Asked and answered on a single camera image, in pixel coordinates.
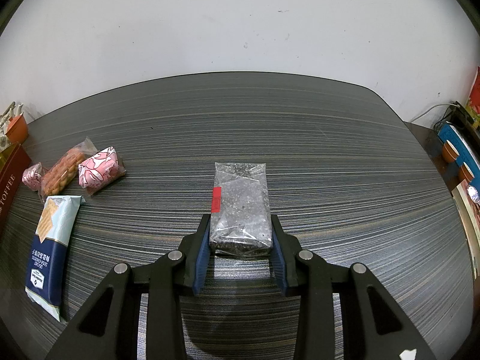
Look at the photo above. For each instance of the large pink patterned cake packet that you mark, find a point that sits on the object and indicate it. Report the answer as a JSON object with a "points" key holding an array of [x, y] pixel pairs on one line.
{"points": [[99, 170]]}

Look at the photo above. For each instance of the clear packet orange biscuits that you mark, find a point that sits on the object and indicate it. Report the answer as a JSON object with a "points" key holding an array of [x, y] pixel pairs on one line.
{"points": [[65, 169]]}

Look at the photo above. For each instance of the floral ceramic teapot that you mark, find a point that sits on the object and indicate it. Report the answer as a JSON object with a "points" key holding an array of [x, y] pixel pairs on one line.
{"points": [[6, 117]]}

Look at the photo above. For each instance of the orange lidded tea cup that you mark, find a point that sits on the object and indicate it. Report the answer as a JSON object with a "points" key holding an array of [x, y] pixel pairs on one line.
{"points": [[17, 131]]}

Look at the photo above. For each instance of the small pink patterned candy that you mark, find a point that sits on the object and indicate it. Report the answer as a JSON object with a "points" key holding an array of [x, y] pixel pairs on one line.
{"points": [[32, 176]]}

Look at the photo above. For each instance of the red gold toffee tin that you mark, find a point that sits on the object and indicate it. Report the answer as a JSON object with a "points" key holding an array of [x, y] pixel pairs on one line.
{"points": [[14, 160]]}

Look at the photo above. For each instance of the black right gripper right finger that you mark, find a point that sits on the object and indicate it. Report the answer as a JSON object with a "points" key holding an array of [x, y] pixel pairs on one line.
{"points": [[285, 248]]}

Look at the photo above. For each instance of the clear packet dark sesame bar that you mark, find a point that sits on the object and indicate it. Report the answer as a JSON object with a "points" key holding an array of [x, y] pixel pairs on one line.
{"points": [[241, 223]]}

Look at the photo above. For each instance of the cluttered shelf with books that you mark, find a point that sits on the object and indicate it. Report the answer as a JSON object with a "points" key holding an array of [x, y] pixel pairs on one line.
{"points": [[458, 130]]}

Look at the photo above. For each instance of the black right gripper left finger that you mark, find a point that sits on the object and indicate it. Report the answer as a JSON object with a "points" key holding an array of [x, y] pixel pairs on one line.
{"points": [[196, 251]]}

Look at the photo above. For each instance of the navy white cracker packet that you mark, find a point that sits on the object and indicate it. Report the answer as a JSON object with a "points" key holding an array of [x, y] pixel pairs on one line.
{"points": [[48, 256]]}

